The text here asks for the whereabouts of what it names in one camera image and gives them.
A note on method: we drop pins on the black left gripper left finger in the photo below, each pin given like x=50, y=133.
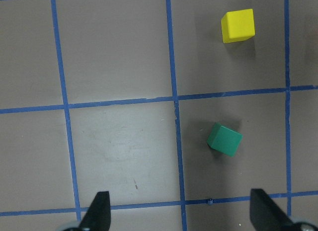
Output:
x=98, y=216

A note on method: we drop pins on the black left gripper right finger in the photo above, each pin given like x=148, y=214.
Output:
x=265, y=214

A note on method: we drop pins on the green wooden block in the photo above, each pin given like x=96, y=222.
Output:
x=224, y=139

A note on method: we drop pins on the yellow wooden block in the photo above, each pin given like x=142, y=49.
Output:
x=238, y=26

